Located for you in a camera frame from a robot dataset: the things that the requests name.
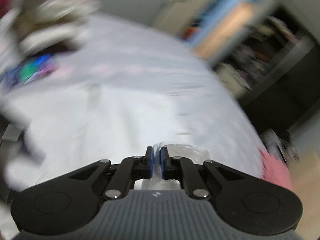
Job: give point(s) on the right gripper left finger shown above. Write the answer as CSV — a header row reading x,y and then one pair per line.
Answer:
x,y
72,200

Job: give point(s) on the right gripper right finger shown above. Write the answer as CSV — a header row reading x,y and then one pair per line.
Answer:
x,y
247,203

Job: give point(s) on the white crinkle garment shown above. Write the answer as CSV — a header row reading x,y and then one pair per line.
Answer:
x,y
70,128
39,14

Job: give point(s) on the pink pillow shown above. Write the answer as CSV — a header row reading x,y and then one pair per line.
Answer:
x,y
274,171

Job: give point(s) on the cluttered nightstand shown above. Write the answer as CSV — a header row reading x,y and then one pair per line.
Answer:
x,y
280,146

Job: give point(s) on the dark wardrobe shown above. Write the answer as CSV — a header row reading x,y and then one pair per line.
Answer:
x,y
279,59

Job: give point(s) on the smartphone with lit screen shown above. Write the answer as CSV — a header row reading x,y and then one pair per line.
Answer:
x,y
28,71

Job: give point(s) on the grey heart-print bed sheet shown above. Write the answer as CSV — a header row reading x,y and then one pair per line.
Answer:
x,y
124,55

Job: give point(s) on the white folded cloth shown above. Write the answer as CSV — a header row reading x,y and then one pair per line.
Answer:
x,y
68,36

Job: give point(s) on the white folded crinkle garment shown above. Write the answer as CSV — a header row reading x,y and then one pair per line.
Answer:
x,y
39,14

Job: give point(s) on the cream bedroom door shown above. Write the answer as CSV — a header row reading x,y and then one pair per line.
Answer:
x,y
175,14

